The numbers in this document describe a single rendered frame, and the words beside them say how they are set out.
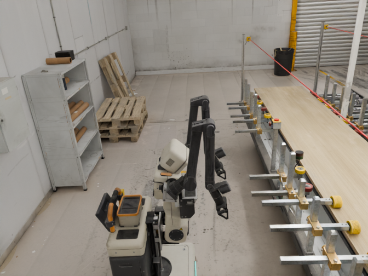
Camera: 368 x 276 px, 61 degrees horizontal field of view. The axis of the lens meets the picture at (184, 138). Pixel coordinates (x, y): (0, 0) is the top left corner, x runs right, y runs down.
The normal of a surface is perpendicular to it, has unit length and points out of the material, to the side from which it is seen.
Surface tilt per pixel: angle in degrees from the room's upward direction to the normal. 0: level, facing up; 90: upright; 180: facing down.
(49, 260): 0
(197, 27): 90
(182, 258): 0
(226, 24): 90
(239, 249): 0
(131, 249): 90
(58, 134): 90
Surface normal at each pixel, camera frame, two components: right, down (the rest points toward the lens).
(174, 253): -0.06, -0.91
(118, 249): -0.01, 0.43
